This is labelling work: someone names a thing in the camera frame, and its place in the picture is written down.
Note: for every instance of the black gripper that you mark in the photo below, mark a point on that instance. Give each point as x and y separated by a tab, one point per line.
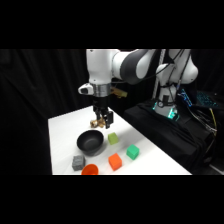
100	105

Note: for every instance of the red cube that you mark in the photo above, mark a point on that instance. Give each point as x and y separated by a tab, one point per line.
115	162

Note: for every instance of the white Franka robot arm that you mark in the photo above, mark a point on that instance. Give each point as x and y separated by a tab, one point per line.
100	66

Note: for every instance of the lime green cube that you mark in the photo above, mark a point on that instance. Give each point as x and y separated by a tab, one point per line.
113	138

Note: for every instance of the dark green cube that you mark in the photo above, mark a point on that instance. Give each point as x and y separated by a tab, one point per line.
132	152

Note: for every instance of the gray cube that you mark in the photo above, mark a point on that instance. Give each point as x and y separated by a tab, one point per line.
78	163

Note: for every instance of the black bowl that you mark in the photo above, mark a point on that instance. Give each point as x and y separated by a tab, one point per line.
90	141

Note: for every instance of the orange cup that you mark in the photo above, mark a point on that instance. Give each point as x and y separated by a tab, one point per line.
90	170

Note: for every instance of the black robot stand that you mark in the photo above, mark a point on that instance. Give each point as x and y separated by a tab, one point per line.
166	140

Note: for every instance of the small green light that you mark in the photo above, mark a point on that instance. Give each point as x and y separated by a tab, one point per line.
173	115

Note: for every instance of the black curtain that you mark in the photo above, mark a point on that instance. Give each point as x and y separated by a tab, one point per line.
33	86

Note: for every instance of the blue lit keyboard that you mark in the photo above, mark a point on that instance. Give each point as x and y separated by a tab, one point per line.
207	99

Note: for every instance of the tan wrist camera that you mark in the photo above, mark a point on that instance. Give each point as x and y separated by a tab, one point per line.
119	92

